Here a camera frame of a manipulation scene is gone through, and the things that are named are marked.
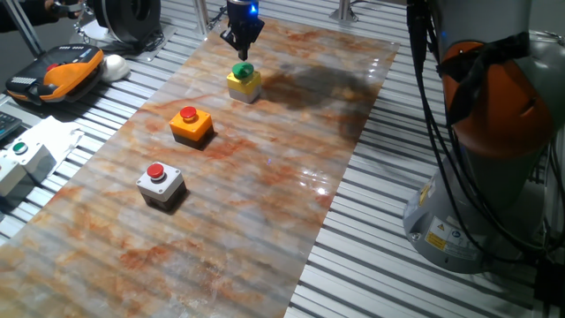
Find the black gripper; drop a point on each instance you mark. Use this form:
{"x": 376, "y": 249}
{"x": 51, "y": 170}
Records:
{"x": 243, "y": 15}

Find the green button yellow box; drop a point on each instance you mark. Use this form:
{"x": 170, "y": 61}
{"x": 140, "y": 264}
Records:
{"x": 243, "y": 86}

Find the red button orange box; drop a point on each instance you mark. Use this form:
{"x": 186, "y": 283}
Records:
{"x": 190, "y": 126}

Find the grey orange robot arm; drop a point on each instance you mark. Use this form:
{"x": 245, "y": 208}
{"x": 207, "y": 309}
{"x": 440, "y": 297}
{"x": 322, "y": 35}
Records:
{"x": 485, "y": 17}

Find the person's left hand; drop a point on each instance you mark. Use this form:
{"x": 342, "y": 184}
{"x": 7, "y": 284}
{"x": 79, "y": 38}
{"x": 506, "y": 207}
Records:
{"x": 53, "y": 6}

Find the black round spool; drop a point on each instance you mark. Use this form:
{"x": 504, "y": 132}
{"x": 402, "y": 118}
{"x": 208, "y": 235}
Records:
{"x": 128, "y": 17}

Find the white computer mouse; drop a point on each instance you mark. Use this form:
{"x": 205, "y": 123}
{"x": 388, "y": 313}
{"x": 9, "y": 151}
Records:
{"x": 115, "y": 67}

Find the red button grey box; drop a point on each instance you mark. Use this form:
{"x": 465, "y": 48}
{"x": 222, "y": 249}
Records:
{"x": 161, "y": 185}

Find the orange black teach pendant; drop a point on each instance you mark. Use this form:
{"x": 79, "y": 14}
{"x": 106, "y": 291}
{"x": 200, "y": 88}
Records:
{"x": 66, "y": 73}

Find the marble pattern mat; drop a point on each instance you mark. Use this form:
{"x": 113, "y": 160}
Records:
{"x": 265, "y": 221}

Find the white paper sheet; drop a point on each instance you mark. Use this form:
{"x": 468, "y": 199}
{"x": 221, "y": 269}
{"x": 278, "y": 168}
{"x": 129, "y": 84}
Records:
{"x": 53, "y": 132}

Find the green button white box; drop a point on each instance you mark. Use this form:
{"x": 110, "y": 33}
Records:
{"x": 31, "y": 154}

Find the black keyboard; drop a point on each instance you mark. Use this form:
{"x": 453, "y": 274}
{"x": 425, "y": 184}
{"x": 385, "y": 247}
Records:
{"x": 8, "y": 124}

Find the red button white box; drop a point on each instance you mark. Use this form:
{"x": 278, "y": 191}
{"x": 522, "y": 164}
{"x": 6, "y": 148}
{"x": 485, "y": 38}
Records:
{"x": 11, "y": 176}

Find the aluminium frame post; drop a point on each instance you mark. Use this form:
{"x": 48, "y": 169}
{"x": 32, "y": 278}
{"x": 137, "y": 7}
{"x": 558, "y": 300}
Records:
{"x": 344, "y": 11}
{"x": 201, "y": 17}

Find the dark slanted frame beam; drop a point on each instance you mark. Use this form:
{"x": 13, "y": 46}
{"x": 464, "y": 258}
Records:
{"x": 27, "y": 33}

